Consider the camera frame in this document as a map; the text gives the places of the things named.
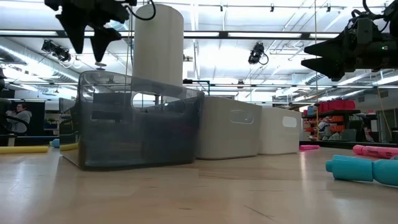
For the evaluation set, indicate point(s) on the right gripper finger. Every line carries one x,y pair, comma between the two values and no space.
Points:
335,48
332,68

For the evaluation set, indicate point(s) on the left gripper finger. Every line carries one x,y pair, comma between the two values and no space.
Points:
76,32
104,39

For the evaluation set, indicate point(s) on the pink highlighter marker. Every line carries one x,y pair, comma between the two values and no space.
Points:
373,152
309,147

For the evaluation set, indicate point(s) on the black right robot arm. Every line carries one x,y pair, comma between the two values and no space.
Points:
393,12

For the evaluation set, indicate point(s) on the small round ceiling fixture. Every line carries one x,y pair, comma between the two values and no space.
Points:
100,65

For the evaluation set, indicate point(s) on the shelf rack with red bins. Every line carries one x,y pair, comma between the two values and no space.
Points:
335,119

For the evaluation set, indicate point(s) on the white cylinder lamp wooden base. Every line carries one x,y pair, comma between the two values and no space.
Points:
158,46

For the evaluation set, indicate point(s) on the white plastic bin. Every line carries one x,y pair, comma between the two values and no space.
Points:
276,137

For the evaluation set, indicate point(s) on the black partition panel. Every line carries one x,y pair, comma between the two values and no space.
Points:
38,123

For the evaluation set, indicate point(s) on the black bent pipe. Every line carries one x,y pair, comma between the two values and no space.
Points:
196,82

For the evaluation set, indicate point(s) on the person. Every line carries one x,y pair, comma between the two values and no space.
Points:
20,119

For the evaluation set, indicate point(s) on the smoky dark transparent bin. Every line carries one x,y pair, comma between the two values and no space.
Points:
140,140

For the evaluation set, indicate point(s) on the black overhead beam with lights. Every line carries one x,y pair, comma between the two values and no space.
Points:
222,35

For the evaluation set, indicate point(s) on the grey plastic bin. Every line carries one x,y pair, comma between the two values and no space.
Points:
217,133

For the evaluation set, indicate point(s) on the black hanging camera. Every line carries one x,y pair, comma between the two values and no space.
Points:
256,53

